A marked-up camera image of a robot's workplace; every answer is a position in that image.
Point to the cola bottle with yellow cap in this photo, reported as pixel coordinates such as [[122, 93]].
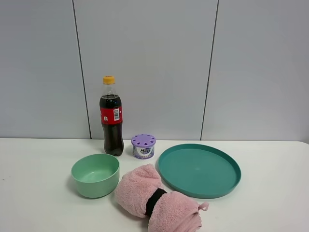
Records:
[[111, 118]]

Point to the purple air freshener jar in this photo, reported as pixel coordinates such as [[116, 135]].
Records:
[[143, 146]]

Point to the teal round plate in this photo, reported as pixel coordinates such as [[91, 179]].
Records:
[[199, 171]]

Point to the light green bowl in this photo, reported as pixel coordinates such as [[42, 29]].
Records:
[[96, 175]]

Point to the black elastic band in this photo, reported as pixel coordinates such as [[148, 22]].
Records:
[[153, 200]]

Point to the pink rolled towel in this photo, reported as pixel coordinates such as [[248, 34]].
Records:
[[174, 211]]

